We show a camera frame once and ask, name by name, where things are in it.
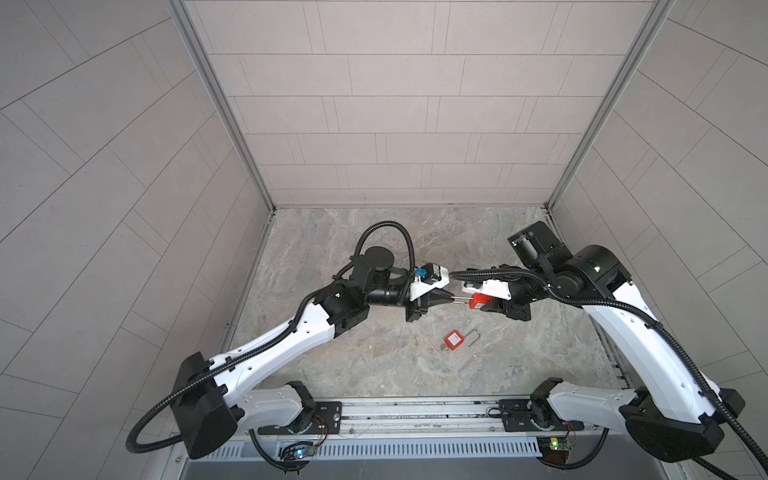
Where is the red padlock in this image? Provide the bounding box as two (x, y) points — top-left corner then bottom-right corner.
(453, 293), (495, 310)
(440, 329), (481, 351)

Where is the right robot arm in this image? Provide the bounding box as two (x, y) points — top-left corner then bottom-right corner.
(450, 222), (767, 479)

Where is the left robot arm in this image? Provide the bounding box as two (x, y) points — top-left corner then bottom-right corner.
(125, 220), (455, 459)

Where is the right green circuit board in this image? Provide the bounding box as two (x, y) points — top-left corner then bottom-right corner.
(537, 437), (573, 465)

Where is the green circuit board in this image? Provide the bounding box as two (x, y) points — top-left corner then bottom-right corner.
(280, 441), (317, 462)
(537, 437), (573, 465)

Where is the left green circuit board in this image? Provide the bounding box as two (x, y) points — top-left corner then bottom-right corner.
(280, 441), (317, 462)

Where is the aluminium mounting rail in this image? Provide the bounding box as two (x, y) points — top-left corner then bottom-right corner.
(169, 393), (671, 444)

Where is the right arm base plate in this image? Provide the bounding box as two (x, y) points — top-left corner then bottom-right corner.
(486, 398), (584, 433)

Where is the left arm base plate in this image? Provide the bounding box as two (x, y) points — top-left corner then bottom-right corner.
(258, 401), (343, 436)

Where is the white slotted cable duct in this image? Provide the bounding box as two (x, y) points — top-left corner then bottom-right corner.
(198, 436), (542, 462)

